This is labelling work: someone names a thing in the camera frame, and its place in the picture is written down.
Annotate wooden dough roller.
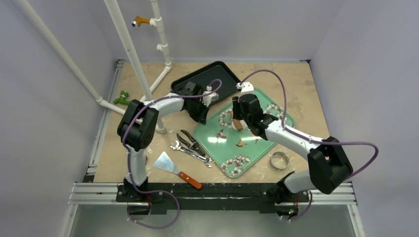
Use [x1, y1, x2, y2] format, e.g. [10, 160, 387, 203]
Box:
[230, 111, 247, 131]

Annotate green floral tray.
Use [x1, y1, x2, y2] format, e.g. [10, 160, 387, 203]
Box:
[193, 103, 276, 178]

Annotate black plastic tray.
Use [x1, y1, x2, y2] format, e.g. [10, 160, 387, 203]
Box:
[170, 61, 241, 101]

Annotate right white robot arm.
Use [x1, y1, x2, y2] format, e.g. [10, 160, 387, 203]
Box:
[232, 94, 353, 201]

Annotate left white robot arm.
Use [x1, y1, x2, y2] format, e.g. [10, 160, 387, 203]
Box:
[117, 82, 219, 202]

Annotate silver open-end wrench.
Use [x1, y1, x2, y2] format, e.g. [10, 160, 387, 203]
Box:
[170, 140, 212, 168]

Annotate green plastic faucet tap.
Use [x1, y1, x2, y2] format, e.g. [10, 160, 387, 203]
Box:
[113, 90, 130, 105]

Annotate orange faucet tap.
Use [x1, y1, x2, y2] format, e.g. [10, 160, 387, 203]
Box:
[131, 16, 151, 28]

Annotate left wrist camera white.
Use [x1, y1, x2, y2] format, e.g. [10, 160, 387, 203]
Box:
[202, 85, 219, 107]

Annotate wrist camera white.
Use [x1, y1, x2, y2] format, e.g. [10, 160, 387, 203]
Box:
[202, 85, 219, 107]
[236, 81, 254, 94]

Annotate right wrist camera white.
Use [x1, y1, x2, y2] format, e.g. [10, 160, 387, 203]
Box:
[236, 81, 254, 94]

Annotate black handled pliers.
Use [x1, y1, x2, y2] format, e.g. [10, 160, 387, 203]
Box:
[176, 129, 206, 157]

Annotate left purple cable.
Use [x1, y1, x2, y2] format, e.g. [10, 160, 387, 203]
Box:
[121, 79, 223, 230]

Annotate round metal cutter ring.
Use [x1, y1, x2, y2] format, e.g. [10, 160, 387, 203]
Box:
[269, 151, 291, 171]

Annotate metal scraper wooden handle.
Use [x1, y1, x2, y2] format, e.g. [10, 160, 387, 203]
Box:
[153, 152, 203, 190]

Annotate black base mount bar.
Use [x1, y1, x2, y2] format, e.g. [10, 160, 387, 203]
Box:
[116, 179, 310, 216]

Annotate white PVC pipe frame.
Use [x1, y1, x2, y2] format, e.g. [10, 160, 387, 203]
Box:
[13, 0, 173, 134]

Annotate aluminium rail frame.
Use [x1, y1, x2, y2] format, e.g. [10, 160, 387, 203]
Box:
[67, 62, 365, 237]

